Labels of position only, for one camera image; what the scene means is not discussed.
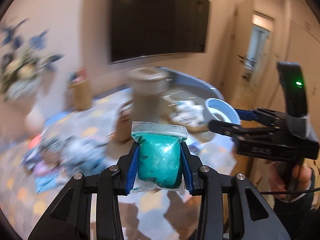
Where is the black cable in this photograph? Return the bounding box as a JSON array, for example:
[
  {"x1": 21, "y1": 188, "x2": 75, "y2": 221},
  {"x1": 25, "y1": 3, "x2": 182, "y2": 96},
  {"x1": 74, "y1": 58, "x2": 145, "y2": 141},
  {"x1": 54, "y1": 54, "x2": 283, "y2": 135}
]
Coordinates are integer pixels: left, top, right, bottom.
[{"x1": 258, "y1": 187, "x2": 320, "y2": 196}]

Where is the tall beige trash bin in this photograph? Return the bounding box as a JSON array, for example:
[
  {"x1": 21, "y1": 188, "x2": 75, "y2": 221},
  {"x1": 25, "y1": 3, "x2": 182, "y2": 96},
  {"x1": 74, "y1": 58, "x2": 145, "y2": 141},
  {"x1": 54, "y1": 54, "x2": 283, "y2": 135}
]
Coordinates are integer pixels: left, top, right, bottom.
[{"x1": 128, "y1": 67, "x2": 169, "y2": 123}]

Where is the person's right hand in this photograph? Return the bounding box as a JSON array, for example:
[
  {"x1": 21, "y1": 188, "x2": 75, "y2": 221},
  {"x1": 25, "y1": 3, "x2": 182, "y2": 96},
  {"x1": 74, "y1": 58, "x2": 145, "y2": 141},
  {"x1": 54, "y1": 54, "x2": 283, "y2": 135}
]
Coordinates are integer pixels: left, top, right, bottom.
[{"x1": 269, "y1": 162, "x2": 313, "y2": 203}]

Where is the white ribbed vase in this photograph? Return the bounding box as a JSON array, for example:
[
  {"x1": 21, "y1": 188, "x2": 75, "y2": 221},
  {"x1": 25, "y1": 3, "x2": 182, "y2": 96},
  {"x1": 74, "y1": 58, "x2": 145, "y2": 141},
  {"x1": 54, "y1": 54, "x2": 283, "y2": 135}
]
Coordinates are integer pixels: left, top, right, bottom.
[{"x1": 24, "y1": 103, "x2": 46, "y2": 137}]

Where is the light blue plastic ring bowl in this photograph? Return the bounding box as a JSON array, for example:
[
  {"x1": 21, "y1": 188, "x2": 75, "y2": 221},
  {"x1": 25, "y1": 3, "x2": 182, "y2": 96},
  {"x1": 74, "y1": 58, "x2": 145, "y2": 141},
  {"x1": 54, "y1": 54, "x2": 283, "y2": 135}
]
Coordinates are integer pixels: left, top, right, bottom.
[{"x1": 203, "y1": 98, "x2": 241, "y2": 132}]

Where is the brown paper bag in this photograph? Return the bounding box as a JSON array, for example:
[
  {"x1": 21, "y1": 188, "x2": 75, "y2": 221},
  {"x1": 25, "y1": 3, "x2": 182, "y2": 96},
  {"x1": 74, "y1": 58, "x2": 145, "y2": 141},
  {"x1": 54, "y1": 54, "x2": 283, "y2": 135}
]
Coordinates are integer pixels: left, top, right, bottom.
[{"x1": 115, "y1": 100, "x2": 133, "y2": 144}]

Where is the black wall television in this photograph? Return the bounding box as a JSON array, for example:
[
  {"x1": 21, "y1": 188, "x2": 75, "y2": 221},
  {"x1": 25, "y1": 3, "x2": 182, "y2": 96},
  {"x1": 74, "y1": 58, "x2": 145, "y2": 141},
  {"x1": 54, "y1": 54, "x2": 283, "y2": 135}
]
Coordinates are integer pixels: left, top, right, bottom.
[{"x1": 110, "y1": 0, "x2": 210, "y2": 63}]

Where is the cardboard pen holder box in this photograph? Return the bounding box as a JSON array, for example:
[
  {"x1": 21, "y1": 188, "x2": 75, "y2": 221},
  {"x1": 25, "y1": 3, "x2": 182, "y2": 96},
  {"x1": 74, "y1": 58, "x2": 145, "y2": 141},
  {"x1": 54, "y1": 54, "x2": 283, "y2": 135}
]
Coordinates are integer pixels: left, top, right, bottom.
[{"x1": 68, "y1": 66, "x2": 93, "y2": 111}]

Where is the pile of soft clothes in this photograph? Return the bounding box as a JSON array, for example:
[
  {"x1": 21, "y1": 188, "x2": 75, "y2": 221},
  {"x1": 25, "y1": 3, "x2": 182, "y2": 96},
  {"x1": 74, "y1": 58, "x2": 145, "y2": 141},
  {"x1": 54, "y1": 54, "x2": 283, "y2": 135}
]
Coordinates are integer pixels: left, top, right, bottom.
[{"x1": 21, "y1": 136, "x2": 107, "y2": 193}]

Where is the teal putty zip bag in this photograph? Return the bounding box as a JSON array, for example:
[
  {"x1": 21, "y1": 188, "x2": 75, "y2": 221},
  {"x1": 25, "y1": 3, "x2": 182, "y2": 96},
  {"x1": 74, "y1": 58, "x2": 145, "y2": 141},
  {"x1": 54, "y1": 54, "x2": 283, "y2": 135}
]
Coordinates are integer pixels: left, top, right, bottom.
[{"x1": 130, "y1": 121, "x2": 188, "y2": 194}]

